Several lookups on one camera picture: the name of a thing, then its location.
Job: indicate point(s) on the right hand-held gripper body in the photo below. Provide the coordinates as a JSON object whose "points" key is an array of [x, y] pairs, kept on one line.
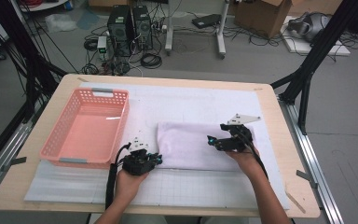
{"points": [[237, 143]]}

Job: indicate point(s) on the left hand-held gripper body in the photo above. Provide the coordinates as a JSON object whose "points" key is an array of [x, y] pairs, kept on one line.
{"points": [[136, 163]]}

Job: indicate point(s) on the lavender towel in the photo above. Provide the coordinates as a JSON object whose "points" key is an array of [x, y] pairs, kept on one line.
{"points": [[186, 146]]}

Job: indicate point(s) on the pink plastic basket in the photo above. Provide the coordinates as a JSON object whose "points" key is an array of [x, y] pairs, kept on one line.
{"points": [[62, 127]]}

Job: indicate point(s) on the person's right hand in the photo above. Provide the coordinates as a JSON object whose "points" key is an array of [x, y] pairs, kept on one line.
{"points": [[247, 161]]}

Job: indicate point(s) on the person's left hand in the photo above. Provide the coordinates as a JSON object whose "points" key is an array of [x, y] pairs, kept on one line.
{"points": [[127, 186]]}

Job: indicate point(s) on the white grid foam mat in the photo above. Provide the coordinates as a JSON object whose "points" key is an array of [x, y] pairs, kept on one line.
{"points": [[192, 189]]}

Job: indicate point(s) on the thin wooden stick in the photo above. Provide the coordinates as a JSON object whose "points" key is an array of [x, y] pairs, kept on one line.
{"points": [[296, 202]]}

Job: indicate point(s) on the black flat box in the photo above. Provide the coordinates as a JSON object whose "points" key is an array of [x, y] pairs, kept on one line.
{"points": [[206, 21]]}

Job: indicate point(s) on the white foam board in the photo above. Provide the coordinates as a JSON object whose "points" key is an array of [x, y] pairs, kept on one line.
{"points": [[301, 46]]}

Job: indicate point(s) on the open cardboard box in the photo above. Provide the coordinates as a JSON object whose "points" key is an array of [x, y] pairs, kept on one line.
{"points": [[261, 18]]}

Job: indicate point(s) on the white metal stand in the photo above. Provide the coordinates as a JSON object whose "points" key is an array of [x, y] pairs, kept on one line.
{"points": [[168, 28]]}

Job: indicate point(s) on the small white box green light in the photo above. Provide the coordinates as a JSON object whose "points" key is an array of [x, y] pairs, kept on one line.
{"points": [[102, 43]]}

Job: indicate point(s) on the black computer tower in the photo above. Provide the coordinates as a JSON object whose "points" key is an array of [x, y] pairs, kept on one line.
{"points": [[119, 31], [143, 28]]}

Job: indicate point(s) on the grey rounded device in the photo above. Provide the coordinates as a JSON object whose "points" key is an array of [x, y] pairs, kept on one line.
{"points": [[310, 26]]}

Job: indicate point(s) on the closed cardboard box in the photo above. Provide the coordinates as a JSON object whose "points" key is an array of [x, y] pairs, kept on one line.
{"points": [[105, 3], [317, 6]]}

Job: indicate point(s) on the clear plastic bag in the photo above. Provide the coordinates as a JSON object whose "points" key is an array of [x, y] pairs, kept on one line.
{"points": [[59, 23]]}

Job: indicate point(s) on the white round table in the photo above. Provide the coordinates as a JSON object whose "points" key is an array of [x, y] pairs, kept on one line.
{"points": [[43, 6]]}

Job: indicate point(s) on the aluminium rail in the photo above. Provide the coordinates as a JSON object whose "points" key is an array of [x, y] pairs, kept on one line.
{"points": [[7, 152], [307, 152]]}

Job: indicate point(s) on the grey metal bracket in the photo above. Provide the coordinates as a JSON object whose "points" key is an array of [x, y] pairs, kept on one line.
{"points": [[304, 175], [18, 161]]}

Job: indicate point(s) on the black metal frame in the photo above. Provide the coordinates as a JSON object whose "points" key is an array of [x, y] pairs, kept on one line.
{"points": [[323, 43], [23, 40]]}

